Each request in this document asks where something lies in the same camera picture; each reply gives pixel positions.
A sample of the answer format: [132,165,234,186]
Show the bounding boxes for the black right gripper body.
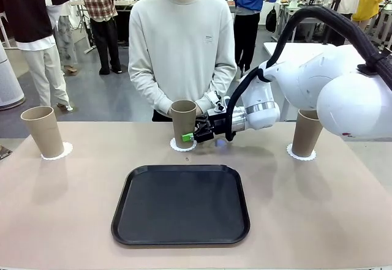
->
[209,113,229,137]

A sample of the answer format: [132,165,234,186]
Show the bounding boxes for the tall brown paper cup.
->
[170,100,197,149]
[291,108,324,157]
[20,105,66,158]

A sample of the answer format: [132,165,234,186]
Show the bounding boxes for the white scalloped paper coaster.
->
[286,143,317,162]
[169,138,198,153]
[40,141,75,162]

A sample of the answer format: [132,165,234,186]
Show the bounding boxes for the person's right forearm grey sleeve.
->
[127,66,173,115]

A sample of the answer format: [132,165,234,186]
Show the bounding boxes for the person's left forearm grey sleeve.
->
[195,64,238,115]

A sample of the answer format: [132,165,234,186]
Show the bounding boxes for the black plastic serving tray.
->
[110,164,251,246]

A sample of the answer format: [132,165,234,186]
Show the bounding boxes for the person in grey sweatshirt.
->
[127,0,238,122]

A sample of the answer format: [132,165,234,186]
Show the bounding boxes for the white background table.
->
[263,41,341,69]

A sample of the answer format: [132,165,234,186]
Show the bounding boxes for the black hanging bag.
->
[265,5,278,33]

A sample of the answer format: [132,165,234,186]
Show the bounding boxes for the grey background desk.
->
[279,2,329,43]

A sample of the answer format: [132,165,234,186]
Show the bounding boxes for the person in plaid shirt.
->
[76,0,123,75]

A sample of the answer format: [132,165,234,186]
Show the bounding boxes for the person in patterned grey trousers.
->
[45,0,80,75]

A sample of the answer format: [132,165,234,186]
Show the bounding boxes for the person in yellow jacket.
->
[351,0,385,43]

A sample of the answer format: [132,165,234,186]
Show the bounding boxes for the white cylindrical air purifier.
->
[0,40,26,111]

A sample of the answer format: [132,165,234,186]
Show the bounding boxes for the person in black shirt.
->
[0,0,74,111]

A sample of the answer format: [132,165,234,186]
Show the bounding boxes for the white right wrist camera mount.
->
[205,90,231,114]

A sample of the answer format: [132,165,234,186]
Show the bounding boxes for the black sleeved right arm cable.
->
[225,5,392,143]

